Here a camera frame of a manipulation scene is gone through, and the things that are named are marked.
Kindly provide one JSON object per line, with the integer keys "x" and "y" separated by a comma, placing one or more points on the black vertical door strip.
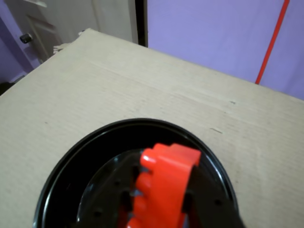
{"x": 142, "y": 21}

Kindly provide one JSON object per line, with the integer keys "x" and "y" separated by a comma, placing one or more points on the red lego block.
{"x": 164, "y": 185}

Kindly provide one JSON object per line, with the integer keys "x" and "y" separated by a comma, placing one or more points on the black round bin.
{"x": 69, "y": 180}

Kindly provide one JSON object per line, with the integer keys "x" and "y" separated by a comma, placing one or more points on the dark door knob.
{"x": 25, "y": 38}

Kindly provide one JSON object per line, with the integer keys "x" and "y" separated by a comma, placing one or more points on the white door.
{"x": 71, "y": 19}

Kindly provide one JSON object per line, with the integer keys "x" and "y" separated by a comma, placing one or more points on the beige cardboard sheet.
{"x": 118, "y": 90}

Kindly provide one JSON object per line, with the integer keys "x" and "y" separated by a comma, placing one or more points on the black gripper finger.
{"x": 209, "y": 204}
{"x": 107, "y": 197}

